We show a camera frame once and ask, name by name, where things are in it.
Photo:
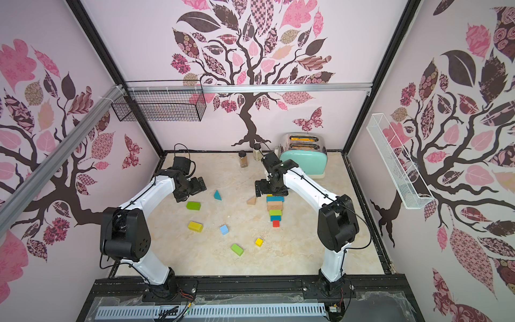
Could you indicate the mint green toaster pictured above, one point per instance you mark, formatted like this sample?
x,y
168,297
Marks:
x,y
307,150

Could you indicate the light blue cube block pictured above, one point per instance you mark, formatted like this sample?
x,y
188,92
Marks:
x,y
224,230

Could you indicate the aluminium frame bar left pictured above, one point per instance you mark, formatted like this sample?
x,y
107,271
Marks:
x,y
22,196

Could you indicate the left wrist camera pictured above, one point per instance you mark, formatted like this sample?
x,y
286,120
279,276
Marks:
x,y
182,164

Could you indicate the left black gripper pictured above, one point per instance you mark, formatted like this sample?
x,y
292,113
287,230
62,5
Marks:
x,y
180,196

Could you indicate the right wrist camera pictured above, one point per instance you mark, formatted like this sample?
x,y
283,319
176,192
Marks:
x,y
269,161

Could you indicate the long teal rectangle block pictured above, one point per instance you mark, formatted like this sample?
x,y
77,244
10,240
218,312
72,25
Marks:
x,y
274,199

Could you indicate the white wire shelf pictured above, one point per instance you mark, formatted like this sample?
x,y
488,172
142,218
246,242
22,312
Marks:
x,y
389,139

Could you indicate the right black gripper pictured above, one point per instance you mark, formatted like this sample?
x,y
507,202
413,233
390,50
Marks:
x,y
271,188

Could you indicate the aluminium frame bar rear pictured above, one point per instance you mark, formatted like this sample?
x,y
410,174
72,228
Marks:
x,y
284,88

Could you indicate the brown spice jar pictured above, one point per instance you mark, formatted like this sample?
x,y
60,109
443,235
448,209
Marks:
x,y
243,158

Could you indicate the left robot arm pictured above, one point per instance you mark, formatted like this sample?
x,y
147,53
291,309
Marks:
x,y
125,236

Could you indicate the teal triangle block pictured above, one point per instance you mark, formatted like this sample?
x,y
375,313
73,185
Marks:
x,y
217,195

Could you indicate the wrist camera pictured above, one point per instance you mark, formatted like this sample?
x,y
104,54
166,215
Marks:
x,y
182,164
269,161

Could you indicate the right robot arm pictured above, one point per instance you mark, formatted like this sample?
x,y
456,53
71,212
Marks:
x,y
337,222

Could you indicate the pale spice jar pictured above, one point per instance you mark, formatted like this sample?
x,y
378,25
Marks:
x,y
257,152

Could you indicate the white slotted cable duct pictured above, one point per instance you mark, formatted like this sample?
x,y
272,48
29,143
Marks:
x,y
209,312

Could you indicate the black wire basket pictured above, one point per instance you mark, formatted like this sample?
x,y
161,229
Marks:
x,y
184,102

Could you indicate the printed wood rectangle block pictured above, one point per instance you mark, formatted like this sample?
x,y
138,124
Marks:
x,y
274,207

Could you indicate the green rectangle block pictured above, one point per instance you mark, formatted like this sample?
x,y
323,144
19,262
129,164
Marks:
x,y
238,250
276,212

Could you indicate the yellow rectangle block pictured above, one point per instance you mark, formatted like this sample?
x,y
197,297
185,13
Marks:
x,y
195,226

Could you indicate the green rectangle block front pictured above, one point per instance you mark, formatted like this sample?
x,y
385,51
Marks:
x,y
238,250

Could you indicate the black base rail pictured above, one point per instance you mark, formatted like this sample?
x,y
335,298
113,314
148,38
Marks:
x,y
305,285

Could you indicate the aluminium frame bar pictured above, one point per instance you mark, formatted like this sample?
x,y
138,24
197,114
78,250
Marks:
x,y
284,88
22,196

